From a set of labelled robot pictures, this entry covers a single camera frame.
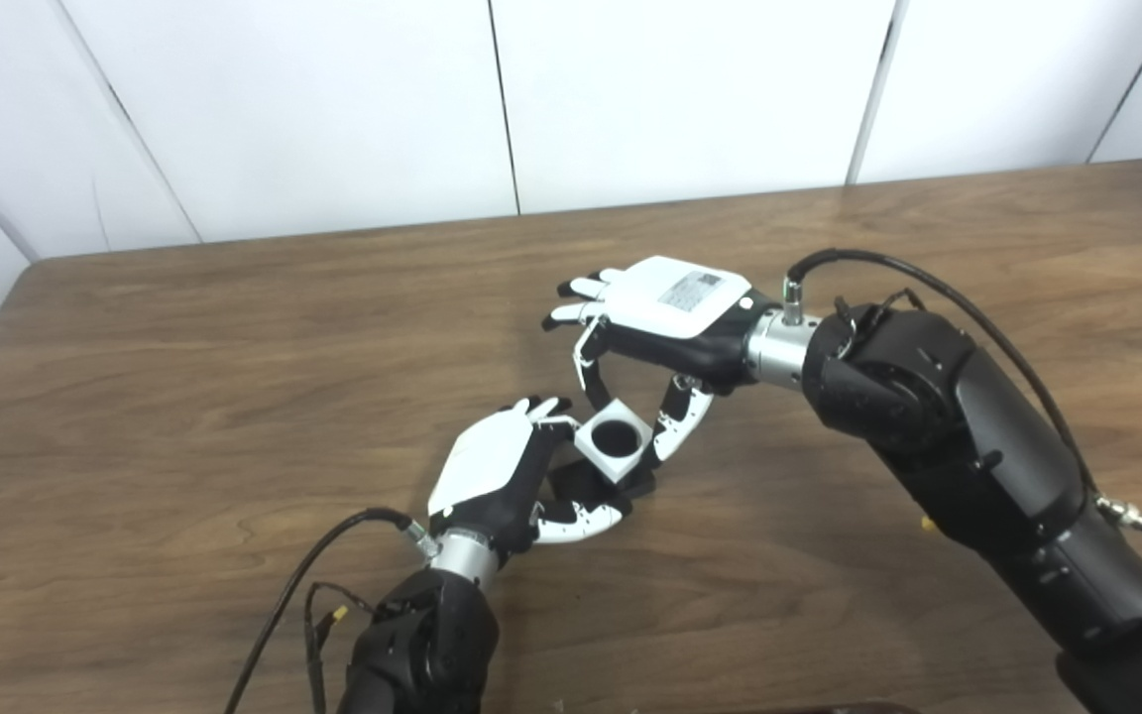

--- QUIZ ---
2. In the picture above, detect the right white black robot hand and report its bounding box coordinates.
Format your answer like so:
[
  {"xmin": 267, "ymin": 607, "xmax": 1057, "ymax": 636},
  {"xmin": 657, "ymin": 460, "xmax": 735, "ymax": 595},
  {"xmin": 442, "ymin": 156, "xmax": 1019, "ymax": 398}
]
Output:
[{"xmin": 541, "ymin": 256, "xmax": 780, "ymax": 465}]

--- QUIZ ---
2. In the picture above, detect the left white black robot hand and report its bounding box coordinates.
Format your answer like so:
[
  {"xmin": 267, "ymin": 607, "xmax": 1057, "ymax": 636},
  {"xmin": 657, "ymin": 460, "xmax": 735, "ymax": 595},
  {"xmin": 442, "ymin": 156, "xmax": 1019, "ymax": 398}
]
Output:
[{"xmin": 427, "ymin": 397, "xmax": 636, "ymax": 556}]

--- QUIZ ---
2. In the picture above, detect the black peg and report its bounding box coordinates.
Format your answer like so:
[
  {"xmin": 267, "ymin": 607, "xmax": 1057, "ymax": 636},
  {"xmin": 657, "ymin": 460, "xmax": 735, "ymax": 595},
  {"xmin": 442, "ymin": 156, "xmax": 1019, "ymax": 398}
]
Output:
[{"xmin": 543, "ymin": 451, "xmax": 658, "ymax": 519}]

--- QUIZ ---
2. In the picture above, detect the white square piece with hole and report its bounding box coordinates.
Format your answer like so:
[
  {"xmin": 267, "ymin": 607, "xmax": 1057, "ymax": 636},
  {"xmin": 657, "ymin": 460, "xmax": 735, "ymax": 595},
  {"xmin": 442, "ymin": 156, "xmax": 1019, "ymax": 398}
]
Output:
[{"xmin": 574, "ymin": 401, "xmax": 653, "ymax": 485}]

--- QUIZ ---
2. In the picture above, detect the silver plug on right arm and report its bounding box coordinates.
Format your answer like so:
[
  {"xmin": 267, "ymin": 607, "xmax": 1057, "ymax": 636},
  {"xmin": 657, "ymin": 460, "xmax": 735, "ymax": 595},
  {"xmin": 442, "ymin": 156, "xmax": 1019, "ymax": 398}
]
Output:
[{"xmin": 1096, "ymin": 494, "xmax": 1142, "ymax": 537}]

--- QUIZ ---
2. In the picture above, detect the thin black right arm wire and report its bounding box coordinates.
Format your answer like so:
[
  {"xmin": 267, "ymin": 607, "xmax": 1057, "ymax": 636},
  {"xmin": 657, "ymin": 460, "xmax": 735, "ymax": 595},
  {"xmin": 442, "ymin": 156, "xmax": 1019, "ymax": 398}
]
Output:
[{"xmin": 834, "ymin": 288, "xmax": 929, "ymax": 333}]

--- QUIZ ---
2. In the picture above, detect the thin wire with yellow plug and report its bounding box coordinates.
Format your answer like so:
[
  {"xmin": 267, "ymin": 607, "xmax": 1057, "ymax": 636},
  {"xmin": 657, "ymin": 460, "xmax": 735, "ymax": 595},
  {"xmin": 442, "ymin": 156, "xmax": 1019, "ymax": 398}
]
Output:
[{"xmin": 303, "ymin": 583, "xmax": 374, "ymax": 714}]

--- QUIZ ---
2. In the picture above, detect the thick black left wrist cable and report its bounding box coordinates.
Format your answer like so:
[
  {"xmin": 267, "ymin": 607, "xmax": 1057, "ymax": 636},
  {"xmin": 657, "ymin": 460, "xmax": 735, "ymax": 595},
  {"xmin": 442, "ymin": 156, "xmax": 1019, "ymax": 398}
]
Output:
[{"xmin": 224, "ymin": 509, "xmax": 441, "ymax": 714}]

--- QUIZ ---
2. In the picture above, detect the thick black wrist cable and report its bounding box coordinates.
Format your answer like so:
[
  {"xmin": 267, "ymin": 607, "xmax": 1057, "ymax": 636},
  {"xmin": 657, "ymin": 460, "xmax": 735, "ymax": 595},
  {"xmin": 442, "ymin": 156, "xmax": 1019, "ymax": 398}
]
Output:
[
  {"xmin": 782, "ymin": 248, "xmax": 1099, "ymax": 497},
  {"xmin": 224, "ymin": 509, "xmax": 441, "ymax": 714}
]

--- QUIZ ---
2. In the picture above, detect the thick black right wrist cable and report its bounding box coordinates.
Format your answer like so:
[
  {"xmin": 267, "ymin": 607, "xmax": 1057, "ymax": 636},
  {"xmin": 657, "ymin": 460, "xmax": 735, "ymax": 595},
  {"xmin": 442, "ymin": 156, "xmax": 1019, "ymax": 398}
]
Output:
[{"xmin": 782, "ymin": 248, "xmax": 1099, "ymax": 497}]

